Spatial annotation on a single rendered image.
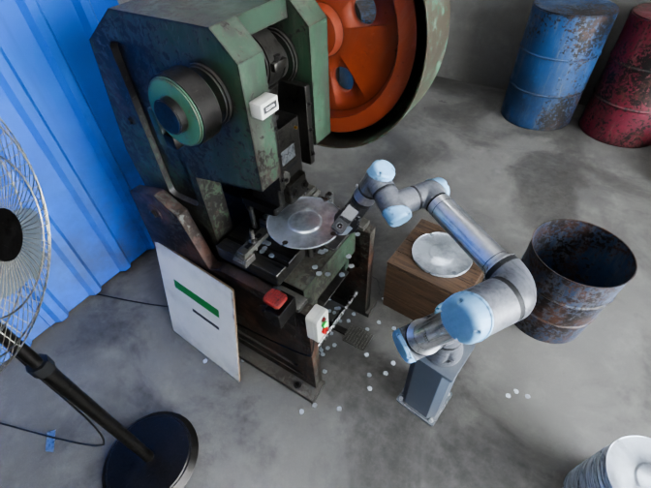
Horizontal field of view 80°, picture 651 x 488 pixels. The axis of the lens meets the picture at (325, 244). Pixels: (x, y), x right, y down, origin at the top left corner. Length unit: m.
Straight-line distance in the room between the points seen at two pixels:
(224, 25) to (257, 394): 1.52
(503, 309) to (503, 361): 1.20
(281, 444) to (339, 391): 0.34
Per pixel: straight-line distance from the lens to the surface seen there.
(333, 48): 1.49
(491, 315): 0.93
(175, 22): 1.11
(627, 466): 1.73
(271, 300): 1.27
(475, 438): 1.95
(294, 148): 1.35
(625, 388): 2.33
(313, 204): 1.55
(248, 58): 1.03
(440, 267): 1.92
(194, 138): 1.06
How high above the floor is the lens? 1.78
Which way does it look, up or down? 46 degrees down
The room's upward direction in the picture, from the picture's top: 3 degrees counter-clockwise
